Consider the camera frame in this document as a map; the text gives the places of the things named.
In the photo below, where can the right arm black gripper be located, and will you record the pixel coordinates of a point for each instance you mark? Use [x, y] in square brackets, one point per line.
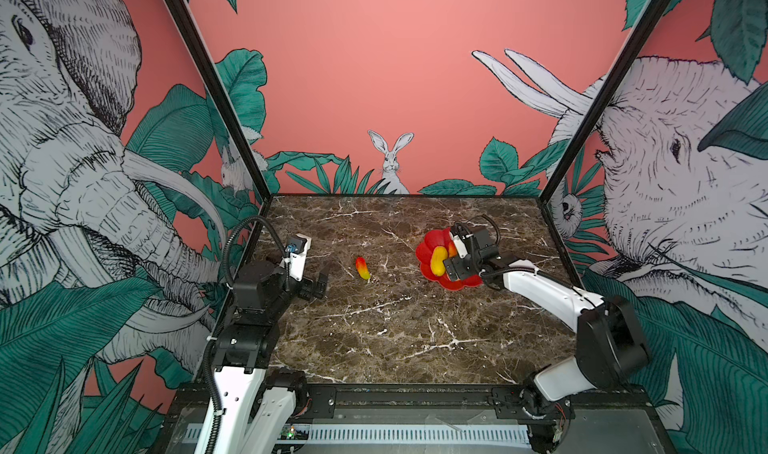
[460, 270]

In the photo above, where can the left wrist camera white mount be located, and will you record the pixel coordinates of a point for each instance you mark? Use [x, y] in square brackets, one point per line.
[295, 254]

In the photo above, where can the black corner post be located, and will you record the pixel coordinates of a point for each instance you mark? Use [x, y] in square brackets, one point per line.
[200, 55]
[650, 15]

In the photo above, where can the red flower-shaped fruit bowl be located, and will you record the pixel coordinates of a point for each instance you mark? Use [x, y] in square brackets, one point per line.
[423, 253]

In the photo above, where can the black right corner post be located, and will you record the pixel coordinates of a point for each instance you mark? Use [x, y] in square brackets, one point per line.
[650, 15]

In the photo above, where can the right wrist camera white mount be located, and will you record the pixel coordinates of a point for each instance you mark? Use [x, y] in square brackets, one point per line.
[462, 244]

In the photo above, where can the yellow fake lemon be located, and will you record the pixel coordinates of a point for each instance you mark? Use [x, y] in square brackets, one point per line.
[438, 257]

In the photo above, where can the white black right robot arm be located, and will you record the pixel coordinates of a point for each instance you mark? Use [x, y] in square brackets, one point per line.
[610, 344]

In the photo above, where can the black left corner post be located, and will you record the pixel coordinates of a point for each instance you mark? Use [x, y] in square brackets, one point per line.
[200, 55]

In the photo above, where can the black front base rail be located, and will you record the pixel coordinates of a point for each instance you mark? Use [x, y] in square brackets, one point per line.
[327, 400]

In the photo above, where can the red yellow green mango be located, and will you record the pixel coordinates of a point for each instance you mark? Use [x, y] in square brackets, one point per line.
[362, 268]

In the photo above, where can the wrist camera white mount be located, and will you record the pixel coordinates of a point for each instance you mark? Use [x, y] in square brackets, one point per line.
[295, 254]
[462, 244]

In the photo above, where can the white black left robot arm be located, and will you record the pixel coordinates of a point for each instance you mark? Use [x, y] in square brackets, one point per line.
[248, 407]

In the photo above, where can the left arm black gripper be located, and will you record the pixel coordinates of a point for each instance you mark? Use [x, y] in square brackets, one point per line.
[307, 289]

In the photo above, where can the white ventilated cable duct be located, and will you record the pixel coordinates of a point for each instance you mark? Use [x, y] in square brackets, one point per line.
[390, 434]

